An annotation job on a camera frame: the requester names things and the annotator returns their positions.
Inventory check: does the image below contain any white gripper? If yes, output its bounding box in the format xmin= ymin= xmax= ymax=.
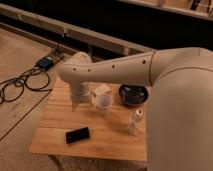
xmin=69 ymin=83 xmax=96 ymax=112

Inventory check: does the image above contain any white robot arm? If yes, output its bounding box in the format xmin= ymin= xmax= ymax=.
xmin=59 ymin=47 xmax=213 ymax=171

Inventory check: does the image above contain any translucent plastic cup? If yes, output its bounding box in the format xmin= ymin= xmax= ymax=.
xmin=95 ymin=94 xmax=113 ymax=116

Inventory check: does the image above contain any white paper napkin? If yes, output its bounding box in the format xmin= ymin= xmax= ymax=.
xmin=93 ymin=84 xmax=111 ymax=96

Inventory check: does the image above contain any black rectangular box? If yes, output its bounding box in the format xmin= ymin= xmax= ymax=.
xmin=66 ymin=127 xmax=90 ymax=144

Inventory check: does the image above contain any wooden table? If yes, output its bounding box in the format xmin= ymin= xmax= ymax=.
xmin=29 ymin=78 xmax=147 ymax=162

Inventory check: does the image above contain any black bowl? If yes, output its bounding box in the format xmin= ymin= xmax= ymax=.
xmin=119 ymin=84 xmax=149 ymax=107

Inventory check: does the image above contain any black power adapter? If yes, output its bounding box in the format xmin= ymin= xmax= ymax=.
xmin=36 ymin=56 xmax=54 ymax=71

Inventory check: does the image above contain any black floor cable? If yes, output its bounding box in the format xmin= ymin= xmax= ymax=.
xmin=0 ymin=66 xmax=53 ymax=105

